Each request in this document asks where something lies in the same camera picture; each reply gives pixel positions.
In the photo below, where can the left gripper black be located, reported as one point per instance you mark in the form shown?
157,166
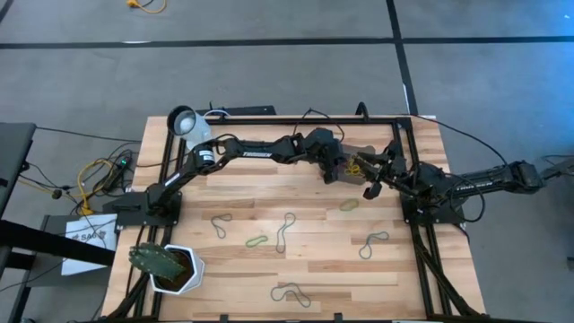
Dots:
327,145

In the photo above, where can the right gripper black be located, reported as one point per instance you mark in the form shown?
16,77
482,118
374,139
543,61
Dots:
401,175

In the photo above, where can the blue rubber band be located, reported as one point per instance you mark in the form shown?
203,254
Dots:
283,231
218,219
370,241
296,292

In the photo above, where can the green rubber band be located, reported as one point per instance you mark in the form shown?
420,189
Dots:
247,244

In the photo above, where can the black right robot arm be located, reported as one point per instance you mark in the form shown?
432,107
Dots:
475,181

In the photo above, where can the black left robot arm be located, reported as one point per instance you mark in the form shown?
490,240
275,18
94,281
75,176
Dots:
251,150

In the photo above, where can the gray plastic bin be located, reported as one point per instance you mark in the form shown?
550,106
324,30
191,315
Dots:
356,179

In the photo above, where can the yellow-green rubber band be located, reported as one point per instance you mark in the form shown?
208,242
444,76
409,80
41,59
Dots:
341,206

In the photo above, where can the black flat box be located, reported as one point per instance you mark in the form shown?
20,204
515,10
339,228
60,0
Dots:
251,110

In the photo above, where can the black floor tape strip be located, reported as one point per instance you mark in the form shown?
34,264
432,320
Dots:
401,58
269,42

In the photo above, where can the white cylindrical lamp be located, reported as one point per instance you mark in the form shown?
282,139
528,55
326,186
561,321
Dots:
190,125

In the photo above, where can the white hexagonal plant pot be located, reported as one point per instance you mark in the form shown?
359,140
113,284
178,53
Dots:
198,269

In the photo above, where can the black stand base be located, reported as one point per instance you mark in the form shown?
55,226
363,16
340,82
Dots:
562,166

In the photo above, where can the green cactus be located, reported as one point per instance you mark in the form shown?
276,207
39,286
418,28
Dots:
154,262

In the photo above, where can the black power strip green light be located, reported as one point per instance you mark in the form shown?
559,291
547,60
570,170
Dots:
122,166

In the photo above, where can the white paper sign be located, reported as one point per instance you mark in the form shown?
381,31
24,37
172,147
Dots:
96,224

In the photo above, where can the gray flat box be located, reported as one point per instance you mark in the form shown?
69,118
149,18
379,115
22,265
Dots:
51,224

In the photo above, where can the black beam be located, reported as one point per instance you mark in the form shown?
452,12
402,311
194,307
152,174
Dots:
45,243

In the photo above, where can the dark gray table top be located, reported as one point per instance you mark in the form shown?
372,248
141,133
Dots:
13,152

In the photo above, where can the black table leg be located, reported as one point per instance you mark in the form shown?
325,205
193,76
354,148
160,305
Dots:
20,307

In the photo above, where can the black aluminium table frame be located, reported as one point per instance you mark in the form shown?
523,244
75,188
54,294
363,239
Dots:
269,121

